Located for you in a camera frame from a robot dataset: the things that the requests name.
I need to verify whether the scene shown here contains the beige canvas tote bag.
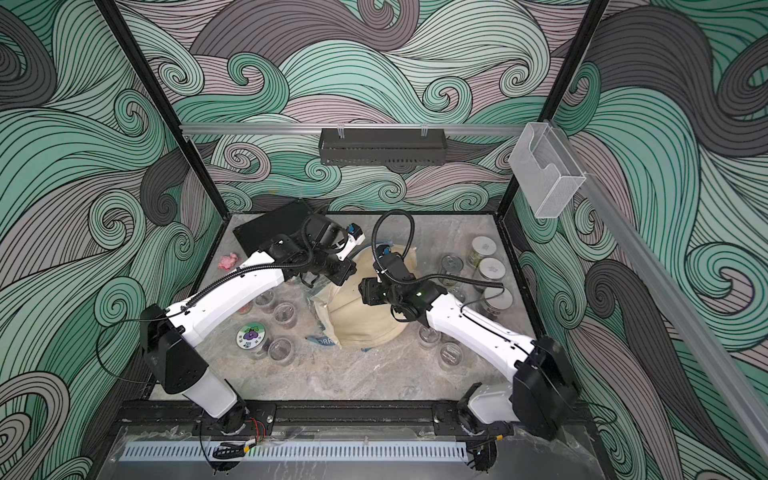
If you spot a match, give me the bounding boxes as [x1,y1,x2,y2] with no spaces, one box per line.
[308,245,406,349]

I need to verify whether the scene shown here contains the clear plastic seed jar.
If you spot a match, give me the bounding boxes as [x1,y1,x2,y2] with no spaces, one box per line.
[273,302,297,330]

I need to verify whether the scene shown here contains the purple white label jar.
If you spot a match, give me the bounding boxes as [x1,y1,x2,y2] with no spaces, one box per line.
[417,326,442,350]

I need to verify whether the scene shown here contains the clear red label jar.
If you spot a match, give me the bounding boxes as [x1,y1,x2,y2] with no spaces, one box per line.
[437,342,464,371]

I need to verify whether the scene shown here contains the purple eggplant label jar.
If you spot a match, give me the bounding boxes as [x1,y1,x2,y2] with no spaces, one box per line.
[236,322,270,359]

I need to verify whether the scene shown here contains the green label seed jar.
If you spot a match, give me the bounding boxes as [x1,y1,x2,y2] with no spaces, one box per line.
[467,235,497,268]

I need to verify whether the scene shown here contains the red label seed jar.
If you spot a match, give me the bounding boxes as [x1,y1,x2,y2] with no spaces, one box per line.
[237,302,253,315]

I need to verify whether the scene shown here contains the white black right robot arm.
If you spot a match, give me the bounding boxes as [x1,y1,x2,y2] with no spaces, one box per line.
[358,278,579,440]

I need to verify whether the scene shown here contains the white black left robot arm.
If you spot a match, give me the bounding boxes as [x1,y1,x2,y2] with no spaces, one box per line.
[140,233,365,434]

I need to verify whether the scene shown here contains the black hard case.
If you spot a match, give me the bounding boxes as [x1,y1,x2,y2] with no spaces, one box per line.
[233,200,313,256]

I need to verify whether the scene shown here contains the pink small toy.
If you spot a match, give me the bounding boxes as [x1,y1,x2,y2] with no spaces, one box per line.
[218,253,239,271]

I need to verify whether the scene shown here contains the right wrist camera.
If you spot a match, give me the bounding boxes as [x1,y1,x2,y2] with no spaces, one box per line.
[376,244,392,265]

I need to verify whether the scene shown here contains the black perforated wall shelf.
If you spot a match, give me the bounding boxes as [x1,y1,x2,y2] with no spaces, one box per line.
[318,127,448,171]

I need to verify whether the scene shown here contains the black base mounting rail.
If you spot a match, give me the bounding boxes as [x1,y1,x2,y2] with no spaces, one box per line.
[119,399,541,438]

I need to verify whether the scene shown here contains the aluminium wall rail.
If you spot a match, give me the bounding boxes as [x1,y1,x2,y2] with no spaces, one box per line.
[179,122,526,138]

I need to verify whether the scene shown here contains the clear acrylic wall box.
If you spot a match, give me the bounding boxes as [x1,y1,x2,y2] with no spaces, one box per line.
[509,122,586,219]

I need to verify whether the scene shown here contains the white slotted cable duct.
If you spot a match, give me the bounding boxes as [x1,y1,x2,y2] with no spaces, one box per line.
[117,440,469,462]

